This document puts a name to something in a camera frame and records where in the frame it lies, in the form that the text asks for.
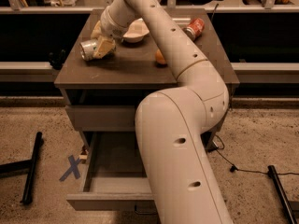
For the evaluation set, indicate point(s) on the black clamp on rail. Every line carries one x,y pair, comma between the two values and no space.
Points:
57,60

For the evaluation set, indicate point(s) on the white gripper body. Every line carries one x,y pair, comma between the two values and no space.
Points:
112,29

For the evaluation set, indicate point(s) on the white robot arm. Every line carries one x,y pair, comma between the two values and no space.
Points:
169,123

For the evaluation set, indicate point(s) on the grey drawer cabinet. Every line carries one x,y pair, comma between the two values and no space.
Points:
123,78

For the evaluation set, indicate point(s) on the blue tape cross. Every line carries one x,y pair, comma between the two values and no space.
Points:
73,169

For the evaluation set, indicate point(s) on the black floor stand right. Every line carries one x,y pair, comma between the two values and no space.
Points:
290,208

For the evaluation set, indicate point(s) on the black floor stand left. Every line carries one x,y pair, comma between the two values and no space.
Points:
29,166

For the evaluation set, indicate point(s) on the silver green 7up can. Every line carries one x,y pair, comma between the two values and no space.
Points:
87,49

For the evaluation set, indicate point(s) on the open grey middle drawer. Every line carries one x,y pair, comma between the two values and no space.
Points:
113,177

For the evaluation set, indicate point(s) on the orange fruit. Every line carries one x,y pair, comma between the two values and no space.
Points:
160,58

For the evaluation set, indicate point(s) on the red soda can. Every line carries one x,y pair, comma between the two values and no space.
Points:
194,29

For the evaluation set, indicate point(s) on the closed grey top drawer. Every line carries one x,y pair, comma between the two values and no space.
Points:
102,118

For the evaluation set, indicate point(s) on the white bowl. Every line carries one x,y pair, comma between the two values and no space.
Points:
136,32

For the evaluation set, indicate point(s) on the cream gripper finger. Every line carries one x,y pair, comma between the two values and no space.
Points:
96,31
104,46

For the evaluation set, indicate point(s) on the black floor stand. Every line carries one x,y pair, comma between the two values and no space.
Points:
290,208
29,166

